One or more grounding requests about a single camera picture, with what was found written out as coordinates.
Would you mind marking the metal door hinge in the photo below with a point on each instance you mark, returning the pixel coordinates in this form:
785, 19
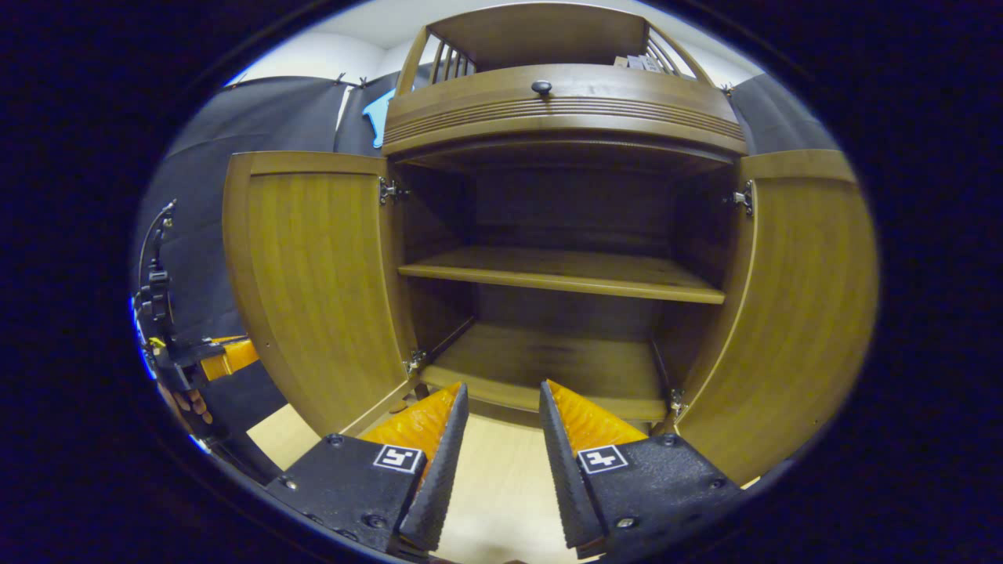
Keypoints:
389, 190
414, 361
676, 401
743, 198

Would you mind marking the wooden cabinet door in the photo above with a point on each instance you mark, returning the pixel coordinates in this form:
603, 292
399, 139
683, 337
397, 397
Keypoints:
313, 290
799, 313

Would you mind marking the wooden double-door shoe cabinet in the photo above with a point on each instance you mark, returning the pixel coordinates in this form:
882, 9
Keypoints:
564, 204

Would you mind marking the wooden inner cabinet shelf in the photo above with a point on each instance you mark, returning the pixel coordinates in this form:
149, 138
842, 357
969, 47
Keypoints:
564, 276

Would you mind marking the grey book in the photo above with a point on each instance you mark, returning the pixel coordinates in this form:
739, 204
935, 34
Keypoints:
636, 63

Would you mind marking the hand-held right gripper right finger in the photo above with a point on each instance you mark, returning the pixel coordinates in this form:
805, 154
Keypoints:
564, 470

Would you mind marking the black round drawer knob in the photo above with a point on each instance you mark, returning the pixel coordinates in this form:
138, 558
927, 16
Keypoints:
541, 88

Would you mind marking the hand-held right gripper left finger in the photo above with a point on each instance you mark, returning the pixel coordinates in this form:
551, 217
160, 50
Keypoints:
439, 470

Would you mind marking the white book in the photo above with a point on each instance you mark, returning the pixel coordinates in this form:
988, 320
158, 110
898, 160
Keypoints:
654, 63

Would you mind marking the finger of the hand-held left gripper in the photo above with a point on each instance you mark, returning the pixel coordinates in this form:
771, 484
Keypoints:
231, 356

